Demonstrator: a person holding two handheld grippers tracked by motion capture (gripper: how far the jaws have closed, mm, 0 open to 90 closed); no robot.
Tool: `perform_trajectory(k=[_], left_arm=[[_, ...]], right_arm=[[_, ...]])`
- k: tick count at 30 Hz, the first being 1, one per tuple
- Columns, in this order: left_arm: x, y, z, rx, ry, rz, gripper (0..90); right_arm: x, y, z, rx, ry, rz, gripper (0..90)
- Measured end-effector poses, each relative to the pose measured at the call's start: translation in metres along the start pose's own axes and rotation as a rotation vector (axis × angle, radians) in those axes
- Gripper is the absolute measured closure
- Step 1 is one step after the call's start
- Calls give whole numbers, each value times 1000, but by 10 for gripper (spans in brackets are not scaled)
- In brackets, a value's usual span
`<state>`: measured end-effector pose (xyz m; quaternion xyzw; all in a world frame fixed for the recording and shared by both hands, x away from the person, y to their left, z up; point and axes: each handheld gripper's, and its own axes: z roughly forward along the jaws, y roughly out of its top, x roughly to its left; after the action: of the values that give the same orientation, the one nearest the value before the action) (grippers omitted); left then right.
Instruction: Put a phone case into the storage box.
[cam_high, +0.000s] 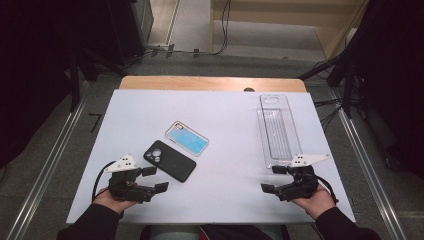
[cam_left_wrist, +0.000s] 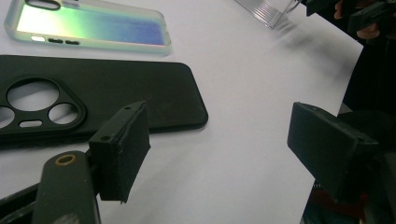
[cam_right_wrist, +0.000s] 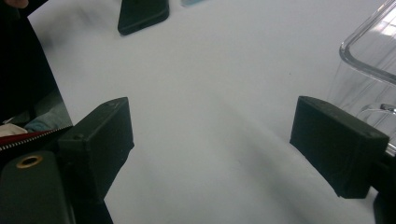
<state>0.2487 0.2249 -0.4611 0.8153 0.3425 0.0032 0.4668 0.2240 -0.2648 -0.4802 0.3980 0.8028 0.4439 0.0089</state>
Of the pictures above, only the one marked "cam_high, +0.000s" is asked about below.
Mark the clear plastic tray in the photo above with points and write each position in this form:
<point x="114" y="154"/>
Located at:
<point x="278" y="133"/>

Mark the black curtain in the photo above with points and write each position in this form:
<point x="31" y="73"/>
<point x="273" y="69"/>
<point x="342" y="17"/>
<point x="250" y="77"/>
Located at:
<point x="396" y="83"/>
<point x="30" y="66"/>

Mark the aluminium floor rail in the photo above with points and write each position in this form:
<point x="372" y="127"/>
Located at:
<point x="46" y="170"/>
<point x="370" y="173"/>

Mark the person's right hand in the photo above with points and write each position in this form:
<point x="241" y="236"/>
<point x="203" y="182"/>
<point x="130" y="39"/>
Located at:
<point x="316" y="203"/>

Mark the white board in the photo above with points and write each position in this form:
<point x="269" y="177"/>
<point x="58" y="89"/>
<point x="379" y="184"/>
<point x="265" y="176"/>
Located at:
<point x="226" y="186"/>

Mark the black phone case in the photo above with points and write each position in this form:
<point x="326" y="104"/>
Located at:
<point x="173" y="163"/>

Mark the person's left hand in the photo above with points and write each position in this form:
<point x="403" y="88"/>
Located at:
<point x="110" y="202"/>

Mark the wooden shelf unit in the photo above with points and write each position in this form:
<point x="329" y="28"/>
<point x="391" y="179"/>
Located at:
<point x="300" y="13"/>

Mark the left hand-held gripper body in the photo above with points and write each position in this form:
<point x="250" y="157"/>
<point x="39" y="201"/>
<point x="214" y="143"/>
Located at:
<point x="128" y="188"/>

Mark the dark round table grommet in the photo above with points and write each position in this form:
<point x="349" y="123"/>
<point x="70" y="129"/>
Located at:
<point x="248" y="89"/>

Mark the black metal stand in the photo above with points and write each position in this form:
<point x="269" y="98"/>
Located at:
<point x="348" y="86"/>
<point x="75" y="83"/>

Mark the iridescent phone case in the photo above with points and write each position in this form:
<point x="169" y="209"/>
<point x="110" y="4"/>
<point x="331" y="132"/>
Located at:
<point x="188" y="139"/>

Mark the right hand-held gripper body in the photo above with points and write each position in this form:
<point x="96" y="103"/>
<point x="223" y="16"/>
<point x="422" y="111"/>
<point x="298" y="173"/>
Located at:
<point x="300" y="183"/>

